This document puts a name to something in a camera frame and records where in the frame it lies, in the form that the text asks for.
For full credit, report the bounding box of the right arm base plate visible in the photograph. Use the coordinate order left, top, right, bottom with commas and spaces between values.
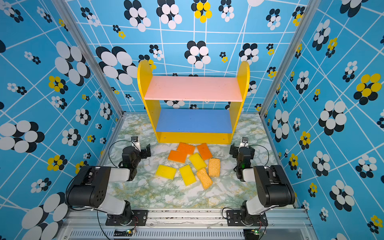
225, 210, 268, 228

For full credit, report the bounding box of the tan sponge front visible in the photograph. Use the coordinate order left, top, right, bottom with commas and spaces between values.
197, 169, 213, 190

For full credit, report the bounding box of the yellow shelf with coloured boards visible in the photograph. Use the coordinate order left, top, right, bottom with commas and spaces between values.
137, 60, 251, 145

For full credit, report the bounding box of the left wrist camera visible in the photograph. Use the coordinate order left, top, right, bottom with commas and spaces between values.
131, 137, 141, 152

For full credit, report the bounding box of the tan sponge right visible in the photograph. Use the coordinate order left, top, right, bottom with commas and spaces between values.
208, 158, 221, 178

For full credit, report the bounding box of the right aluminium corner post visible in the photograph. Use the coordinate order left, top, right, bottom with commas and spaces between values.
259, 0, 321, 118

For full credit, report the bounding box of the left black cable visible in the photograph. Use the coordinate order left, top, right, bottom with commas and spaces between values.
107, 139, 134, 168

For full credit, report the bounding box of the orange sponge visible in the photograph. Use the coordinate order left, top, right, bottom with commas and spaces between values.
177, 143, 196, 155
197, 143, 213, 161
168, 150, 187, 164

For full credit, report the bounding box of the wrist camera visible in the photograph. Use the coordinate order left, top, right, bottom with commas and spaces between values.
131, 137, 141, 152
240, 137, 249, 148

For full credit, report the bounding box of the left aluminium corner post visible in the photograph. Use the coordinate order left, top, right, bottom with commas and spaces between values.
52, 0, 124, 118

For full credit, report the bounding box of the aluminium front rail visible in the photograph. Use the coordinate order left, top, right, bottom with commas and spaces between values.
57, 209, 317, 240

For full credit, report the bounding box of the aluminium corner post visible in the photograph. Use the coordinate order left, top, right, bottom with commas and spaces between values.
52, 0, 124, 118
259, 0, 321, 118

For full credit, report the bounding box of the yellow sponge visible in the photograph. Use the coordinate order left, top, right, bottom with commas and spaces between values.
179, 165, 197, 186
189, 153, 207, 171
155, 165, 177, 180

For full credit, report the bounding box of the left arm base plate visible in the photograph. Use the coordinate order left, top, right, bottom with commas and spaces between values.
105, 210, 149, 227

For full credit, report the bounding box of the tan sponge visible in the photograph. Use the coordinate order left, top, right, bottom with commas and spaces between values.
208, 158, 221, 178
197, 169, 213, 190

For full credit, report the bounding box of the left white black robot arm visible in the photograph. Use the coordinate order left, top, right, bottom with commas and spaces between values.
66, 143, 152, 227

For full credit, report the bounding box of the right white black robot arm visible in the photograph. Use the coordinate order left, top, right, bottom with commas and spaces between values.
228, 144, 295, 227

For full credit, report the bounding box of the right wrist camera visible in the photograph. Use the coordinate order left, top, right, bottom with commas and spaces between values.
240, 137, 249, 148

